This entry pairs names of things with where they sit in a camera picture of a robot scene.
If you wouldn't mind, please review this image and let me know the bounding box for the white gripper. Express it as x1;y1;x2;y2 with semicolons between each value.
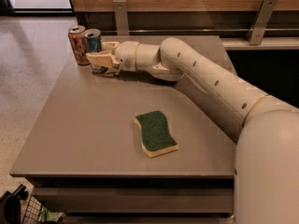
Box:
86;41;140;72

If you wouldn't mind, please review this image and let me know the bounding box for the blue silver redbull can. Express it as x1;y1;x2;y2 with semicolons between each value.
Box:
84;29;108;74

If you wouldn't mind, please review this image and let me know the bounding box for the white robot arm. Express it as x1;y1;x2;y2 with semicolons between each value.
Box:
87;37;299;224

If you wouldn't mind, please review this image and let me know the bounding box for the orange soda can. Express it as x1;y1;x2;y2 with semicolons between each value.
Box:
68;25;89;65

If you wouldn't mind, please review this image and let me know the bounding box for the green yellow sponge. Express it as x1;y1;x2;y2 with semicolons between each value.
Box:
135;111;178;158

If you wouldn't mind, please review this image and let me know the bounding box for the grey table drawer front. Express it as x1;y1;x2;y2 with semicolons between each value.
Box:
33;188;234;214

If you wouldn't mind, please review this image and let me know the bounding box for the metal rail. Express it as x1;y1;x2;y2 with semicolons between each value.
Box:
101;28;299;36

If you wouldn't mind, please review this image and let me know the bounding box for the left metal bracket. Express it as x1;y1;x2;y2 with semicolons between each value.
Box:
113;0;129;35

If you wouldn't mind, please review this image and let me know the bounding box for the metal bracket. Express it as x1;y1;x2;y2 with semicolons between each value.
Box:
246;0;278;46
113;0;129;35

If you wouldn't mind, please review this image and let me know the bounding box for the right metal bracket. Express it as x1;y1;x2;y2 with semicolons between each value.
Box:
246;0;278;46

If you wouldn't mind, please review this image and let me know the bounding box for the black wire basket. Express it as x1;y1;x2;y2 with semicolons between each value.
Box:
21;196;42;224

